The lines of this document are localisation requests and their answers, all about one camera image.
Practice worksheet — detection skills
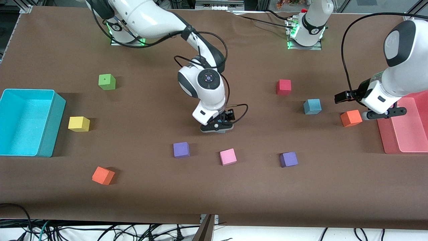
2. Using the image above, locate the orange foam block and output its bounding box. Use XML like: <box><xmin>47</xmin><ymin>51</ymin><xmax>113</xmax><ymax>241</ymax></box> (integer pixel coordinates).
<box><xmin>340</xmin><ymin>110</ymin><xmax>363</xmax><ymax>128</ymax></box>
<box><xmin>92</xmin><ymin>166</ymin><xmax>115</xmax><ymax>185</ymax></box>

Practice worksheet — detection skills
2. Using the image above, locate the pink foam block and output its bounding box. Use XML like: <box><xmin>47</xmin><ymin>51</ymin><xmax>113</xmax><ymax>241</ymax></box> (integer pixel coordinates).
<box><xmin>220</xmin><ymin>148</ymin><xmax>237</xmax><ymax>166</ymax></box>

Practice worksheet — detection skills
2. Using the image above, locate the purple foam block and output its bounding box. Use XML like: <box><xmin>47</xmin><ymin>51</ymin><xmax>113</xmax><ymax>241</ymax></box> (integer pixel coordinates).
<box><xmin>280</xmin><ymin>152</ymin><xmax>299</xmax><ymax>168</ymax></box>
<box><xmin>173</xmin><ymin>142</ymin><xmax>190</xmax><ymax>158</ymax></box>

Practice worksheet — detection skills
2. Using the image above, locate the pink plastic bin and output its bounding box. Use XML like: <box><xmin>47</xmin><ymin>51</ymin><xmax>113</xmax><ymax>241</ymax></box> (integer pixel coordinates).
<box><xmin>377</xmin><ymin>90</ymin><xmax>428</xmax><ymax>155</ymax></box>

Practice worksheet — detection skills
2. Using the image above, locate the red foam block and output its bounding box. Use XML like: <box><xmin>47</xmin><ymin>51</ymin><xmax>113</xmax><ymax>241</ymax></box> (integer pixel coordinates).
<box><xmin>276</xmin><ymin>79</ymin><xmax>292</xmax><ymax>96</ymax></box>

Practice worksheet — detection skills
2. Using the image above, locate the brown table cover sheet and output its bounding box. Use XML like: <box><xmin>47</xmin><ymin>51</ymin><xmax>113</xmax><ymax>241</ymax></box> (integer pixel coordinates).
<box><xmin>0</xmin><ymin>6</ymin><xmax>428</xmax><ymax>231</ymax></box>

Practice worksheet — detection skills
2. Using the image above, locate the green foam block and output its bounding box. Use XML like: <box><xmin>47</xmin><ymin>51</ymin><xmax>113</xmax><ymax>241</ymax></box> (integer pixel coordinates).
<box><xmin>98</xmin><ymin>74</ymin><xmax>116</xmax><ymax>91</ymax></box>

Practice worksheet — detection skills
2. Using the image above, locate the yellow foam block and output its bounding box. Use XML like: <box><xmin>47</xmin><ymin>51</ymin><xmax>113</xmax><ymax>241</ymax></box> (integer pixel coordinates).
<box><xmin>68</xmin><ymin>116</ymin><xmax>90</xmax><ymax>132</ymax></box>

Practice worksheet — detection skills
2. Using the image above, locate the cyan plastic bin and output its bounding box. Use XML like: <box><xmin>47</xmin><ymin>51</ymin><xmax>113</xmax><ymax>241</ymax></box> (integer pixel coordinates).
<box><xmin>0</xmin><ymin>89</ymin><xmax>67</xmax><ymax>158</ymax></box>

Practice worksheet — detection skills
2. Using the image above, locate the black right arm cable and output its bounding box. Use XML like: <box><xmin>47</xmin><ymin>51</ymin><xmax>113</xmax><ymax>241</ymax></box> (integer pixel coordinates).
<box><xmin>85</xmin><ymin>0</ymin><xmax>248</xmax><ymax>124</ymax></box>

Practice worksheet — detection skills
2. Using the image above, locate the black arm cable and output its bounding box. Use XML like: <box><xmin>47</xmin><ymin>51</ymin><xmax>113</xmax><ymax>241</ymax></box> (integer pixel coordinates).
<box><xmin>341</xmin><ymin>13</ymin><xmax>428</xmax><ymax>97</ymax></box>
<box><xmin>85</xmin><ymin>0</ymin><xmax>248</xmax><ymax>124</ymax></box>

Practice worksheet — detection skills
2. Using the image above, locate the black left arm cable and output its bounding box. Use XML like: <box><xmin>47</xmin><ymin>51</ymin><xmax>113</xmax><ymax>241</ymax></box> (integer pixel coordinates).
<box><xmin>341</xmin><ymin>13</ymin><xmax>428</xmax><ymax>97</ymax></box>

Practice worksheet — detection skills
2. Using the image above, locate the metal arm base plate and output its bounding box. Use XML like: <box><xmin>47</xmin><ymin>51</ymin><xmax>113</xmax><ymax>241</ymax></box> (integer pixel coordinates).
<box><xmin>110</xmin><ymin>20</ymin><xmax>148</xmax><ymax>46</ymax></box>
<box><xmin>286</xmin><ymin>17</ymin><xmax>323</xmax><ymax>51</ymax></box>

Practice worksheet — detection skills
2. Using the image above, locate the black cable on table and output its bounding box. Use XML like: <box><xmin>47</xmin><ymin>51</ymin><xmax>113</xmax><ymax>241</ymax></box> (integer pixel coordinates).
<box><xmin>229</xmin><ymin>9</ymin><xmax>303</xmax><ymax>29</ymax></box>

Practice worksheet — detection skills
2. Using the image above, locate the silver aluminium frame rail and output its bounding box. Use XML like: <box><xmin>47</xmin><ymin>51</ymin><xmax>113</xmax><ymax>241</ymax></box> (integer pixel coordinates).
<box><xmin>196</xmin><ymin>0</ymin><xmax>258</xmax><ymax>10</ymax></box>

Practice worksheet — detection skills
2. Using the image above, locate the dark camera stand post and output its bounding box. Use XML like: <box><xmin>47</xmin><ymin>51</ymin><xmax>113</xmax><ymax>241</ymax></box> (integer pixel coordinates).
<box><xmin>192</xmin><ymin>214</ymin><xmax>215</xmax><ymax>241</ymax></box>

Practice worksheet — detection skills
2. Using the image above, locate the teal cable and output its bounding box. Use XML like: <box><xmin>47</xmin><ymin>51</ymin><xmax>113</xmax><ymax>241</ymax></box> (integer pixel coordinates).
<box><xmin>39</xmin><ymin>220</ymin><xmax>51</xmax><ymax>241</ymax></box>

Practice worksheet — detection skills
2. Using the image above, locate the black looped floor cable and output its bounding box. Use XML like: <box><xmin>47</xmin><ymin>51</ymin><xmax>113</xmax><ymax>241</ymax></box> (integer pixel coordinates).
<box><xmin>0</xmin><ymin>203</ymin><xmax>34</xmax><ymax>241</ymax></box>

